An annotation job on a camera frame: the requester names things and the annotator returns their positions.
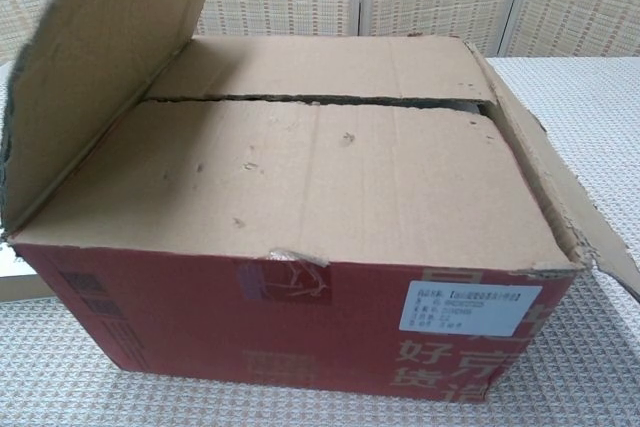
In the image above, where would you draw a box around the white woven tablecloth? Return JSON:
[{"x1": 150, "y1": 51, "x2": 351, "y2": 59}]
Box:
[{"x1": 0, "y1": 53, "x2": 640, "y2": 427}]

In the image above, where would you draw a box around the flat white printed box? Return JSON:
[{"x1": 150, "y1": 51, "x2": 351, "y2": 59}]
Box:
[{"x1": 0, "y1": 241, "x2": 51, "y2": 304}]

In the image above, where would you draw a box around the red cardboard shipping box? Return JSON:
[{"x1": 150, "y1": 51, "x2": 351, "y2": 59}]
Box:
[{"x1": 0, "y1": 0, "x2": 640, "y2": 404}]

